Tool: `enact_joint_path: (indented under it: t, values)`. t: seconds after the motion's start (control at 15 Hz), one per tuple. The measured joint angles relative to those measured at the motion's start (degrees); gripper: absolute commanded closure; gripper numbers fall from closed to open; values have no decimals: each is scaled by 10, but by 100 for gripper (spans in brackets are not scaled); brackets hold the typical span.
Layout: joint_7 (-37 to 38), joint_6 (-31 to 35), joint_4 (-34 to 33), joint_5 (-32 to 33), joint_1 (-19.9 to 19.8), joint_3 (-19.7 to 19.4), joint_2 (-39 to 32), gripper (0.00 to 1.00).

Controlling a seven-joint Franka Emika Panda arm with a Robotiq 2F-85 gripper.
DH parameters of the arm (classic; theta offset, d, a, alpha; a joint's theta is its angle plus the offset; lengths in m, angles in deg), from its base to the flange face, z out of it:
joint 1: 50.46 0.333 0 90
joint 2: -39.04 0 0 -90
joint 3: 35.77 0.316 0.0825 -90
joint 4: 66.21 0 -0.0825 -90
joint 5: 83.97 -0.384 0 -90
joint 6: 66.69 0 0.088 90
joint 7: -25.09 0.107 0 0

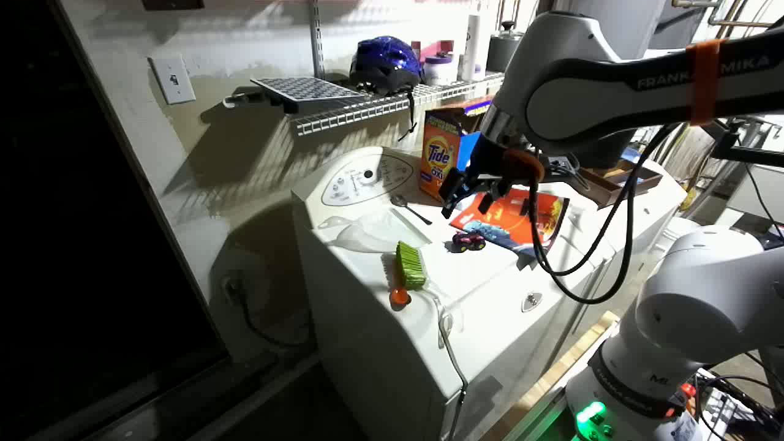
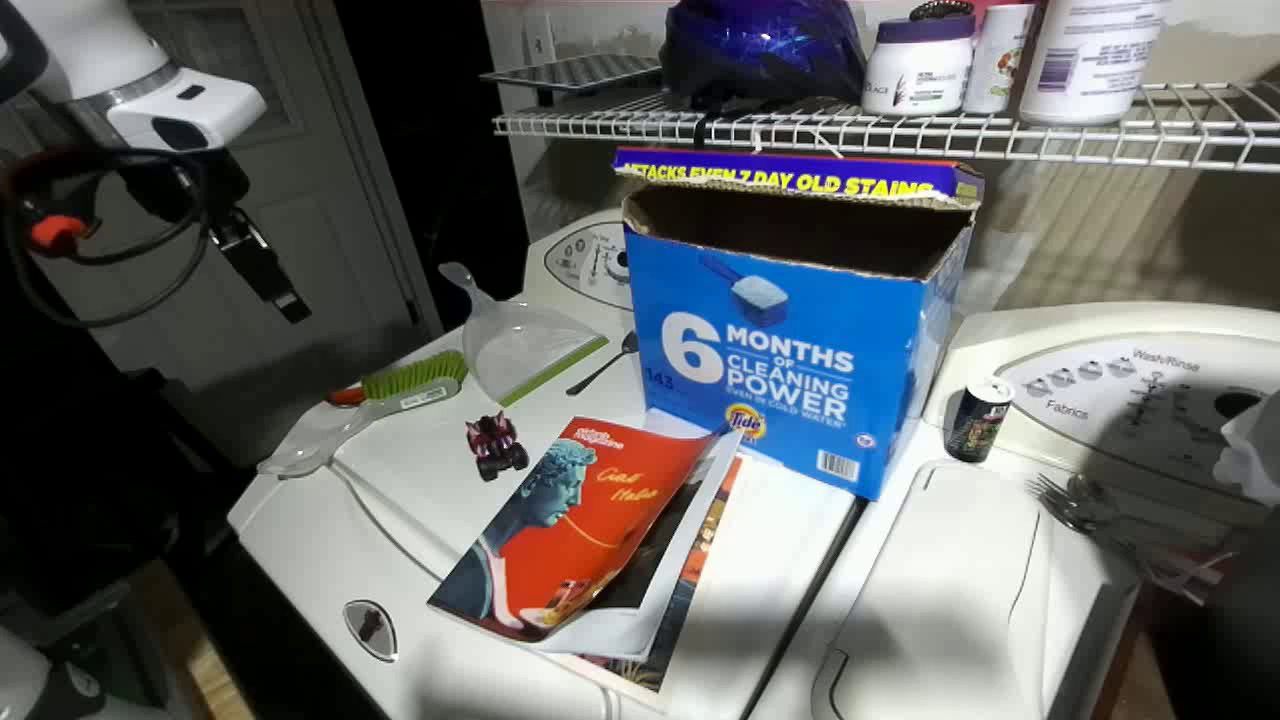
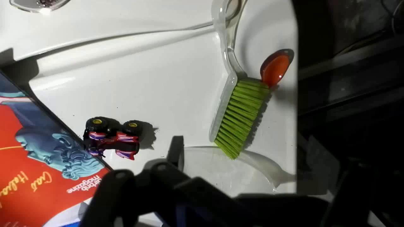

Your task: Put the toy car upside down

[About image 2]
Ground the white washing machine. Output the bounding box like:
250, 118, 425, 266
233, 212, 855, 720

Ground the short white jar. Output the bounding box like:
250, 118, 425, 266
860, 16, 971, 118

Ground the large white tub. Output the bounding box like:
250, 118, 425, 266
1021, 0, 1167, 127

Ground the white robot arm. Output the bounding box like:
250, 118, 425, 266
0, 0, 312, 329

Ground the blue detergent cardboard box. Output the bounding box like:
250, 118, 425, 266
612, 148, 983, 500

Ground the orange red magazine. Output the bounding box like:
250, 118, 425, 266
429, 415, 739, 688

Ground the white dryer machine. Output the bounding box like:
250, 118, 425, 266
749, 300, 1280, 720

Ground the small dark can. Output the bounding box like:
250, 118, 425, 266
943, 381, 1015, 464

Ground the black spoon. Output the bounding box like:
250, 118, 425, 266
565, 334, 638, 398

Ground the blue purple bag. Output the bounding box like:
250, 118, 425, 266
661, 0, 865, 109

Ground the gray door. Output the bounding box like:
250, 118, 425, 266
5, 0, 439, 388

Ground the dark cloth pile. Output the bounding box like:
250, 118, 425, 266
1037, 383, 1280, 610

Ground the white wire shelf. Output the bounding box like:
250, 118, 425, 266
491, 79, 1280, 178

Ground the green orange brush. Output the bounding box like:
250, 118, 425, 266
332, 354, 467, 409

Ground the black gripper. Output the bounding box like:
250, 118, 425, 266
122, 148, 312, 325

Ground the slim white bottle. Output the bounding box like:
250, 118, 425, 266
962, 0, 1037, 118

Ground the red black toy car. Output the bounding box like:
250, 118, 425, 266
467, 414, 527, 482

